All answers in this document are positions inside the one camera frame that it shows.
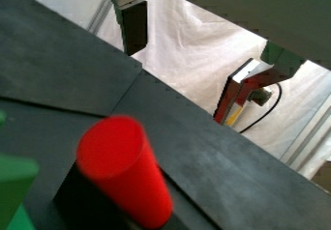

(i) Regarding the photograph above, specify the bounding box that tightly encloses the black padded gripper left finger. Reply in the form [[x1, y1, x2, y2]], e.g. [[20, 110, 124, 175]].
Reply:
[[111, 0, 147, 55]]

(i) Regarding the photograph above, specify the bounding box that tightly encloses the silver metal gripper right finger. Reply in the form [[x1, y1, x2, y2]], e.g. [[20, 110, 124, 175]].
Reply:
[[213, 41, 305, 125]]

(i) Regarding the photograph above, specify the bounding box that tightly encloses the red cylinder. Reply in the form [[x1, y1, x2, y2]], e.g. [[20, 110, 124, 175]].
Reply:
[[76, 115, 173, 229]]

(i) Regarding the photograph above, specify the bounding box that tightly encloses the black curved cradle stand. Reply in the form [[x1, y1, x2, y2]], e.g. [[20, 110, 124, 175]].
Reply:
[[53, 164, 222, 230]]

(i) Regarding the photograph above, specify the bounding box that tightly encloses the green shape sorter base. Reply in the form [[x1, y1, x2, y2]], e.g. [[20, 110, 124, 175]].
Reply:
[[0, 109, 41, 230]]

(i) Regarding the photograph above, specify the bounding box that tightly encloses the black cable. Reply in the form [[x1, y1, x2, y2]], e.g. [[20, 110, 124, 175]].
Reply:
[[238, 82, 282, 134]]

